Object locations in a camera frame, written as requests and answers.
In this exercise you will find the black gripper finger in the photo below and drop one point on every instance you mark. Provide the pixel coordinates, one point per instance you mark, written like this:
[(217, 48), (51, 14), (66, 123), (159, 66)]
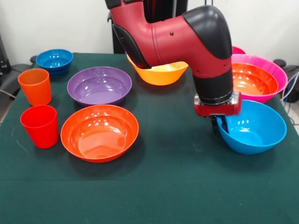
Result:
[(214, 127), (225, 126)]

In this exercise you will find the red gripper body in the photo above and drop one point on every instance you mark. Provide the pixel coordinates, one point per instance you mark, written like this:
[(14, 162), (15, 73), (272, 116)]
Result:
[(219, 109)]

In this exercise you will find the light blue plastic bowl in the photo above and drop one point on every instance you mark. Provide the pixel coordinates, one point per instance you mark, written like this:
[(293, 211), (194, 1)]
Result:
[(252, 133)]

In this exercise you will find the orange-red plastic bowl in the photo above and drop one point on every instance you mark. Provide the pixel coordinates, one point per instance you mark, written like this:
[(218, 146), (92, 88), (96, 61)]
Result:
[(99, 140), (254, 81)]

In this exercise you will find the large magenta plastic bowl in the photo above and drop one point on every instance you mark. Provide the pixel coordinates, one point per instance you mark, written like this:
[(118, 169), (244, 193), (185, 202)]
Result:
[(275, 70)]

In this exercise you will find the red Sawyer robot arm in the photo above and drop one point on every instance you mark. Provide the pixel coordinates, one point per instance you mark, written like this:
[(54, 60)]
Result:
[(177, 39)]

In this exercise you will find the small magenta plastic bowl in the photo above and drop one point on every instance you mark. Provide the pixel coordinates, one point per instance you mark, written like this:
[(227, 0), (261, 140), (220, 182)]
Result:
[(238, 51)]

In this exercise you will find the orange plastic bowl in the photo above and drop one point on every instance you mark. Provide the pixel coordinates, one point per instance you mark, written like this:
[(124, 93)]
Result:
[(161, 75)]

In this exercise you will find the black office chair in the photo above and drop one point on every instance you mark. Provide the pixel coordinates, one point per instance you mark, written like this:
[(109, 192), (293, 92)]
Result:
[(9, 81), (279, 63)]

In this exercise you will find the dark green table cloth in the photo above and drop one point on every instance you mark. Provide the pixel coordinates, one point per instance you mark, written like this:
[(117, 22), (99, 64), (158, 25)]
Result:
[(151, 191)]

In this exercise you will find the purple plastic bowl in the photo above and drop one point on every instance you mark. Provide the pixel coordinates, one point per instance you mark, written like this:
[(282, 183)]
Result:
[(99, 86)]

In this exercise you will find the small dark blue bowl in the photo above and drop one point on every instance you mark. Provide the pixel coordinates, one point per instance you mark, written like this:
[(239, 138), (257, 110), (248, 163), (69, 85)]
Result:
[(54, 63)]

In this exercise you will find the red plastic cup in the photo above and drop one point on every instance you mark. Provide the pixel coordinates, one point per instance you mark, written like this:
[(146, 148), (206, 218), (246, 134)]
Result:
[(39, 130)]

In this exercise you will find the orange plastic cup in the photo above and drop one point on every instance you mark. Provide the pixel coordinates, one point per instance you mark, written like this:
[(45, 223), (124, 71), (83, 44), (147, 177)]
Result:
[(35, 88)]

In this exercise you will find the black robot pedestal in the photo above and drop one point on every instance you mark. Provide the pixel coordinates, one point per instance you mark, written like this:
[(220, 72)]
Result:
[(163, 9)]

